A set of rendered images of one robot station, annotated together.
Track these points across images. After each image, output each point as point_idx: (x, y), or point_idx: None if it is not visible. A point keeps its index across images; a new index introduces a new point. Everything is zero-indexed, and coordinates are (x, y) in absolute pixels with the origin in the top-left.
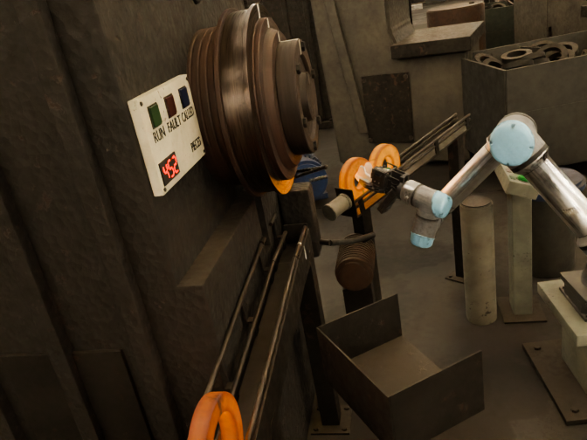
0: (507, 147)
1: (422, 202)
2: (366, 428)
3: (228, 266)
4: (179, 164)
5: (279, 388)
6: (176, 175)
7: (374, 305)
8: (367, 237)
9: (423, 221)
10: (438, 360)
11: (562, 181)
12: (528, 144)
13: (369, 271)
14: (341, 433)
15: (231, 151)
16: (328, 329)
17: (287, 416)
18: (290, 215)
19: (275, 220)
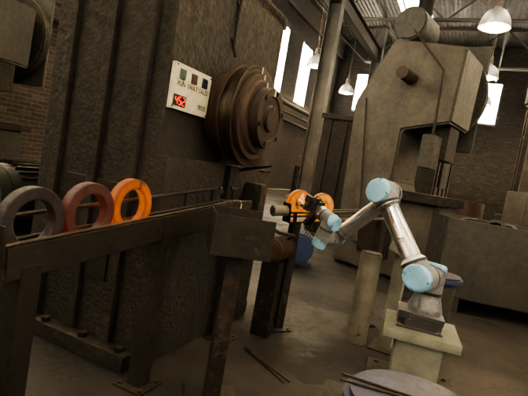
0: (374, 190)
1: (324, 217)
2: (237, 347)
3: (188, 169)
4: (186, 105)
5: (181, 230)
6: (181, 106)
7: (247, 210)
8: (289, 235)
9: (320, 229)
10: (308, 344)
11: (400, 221)
12: (385, 190)
13: (280, 251)
14: None
15: (216, 119)
16: (218, 209)
17: (189, 298)
18: (247, 197)
19: (236, 193)
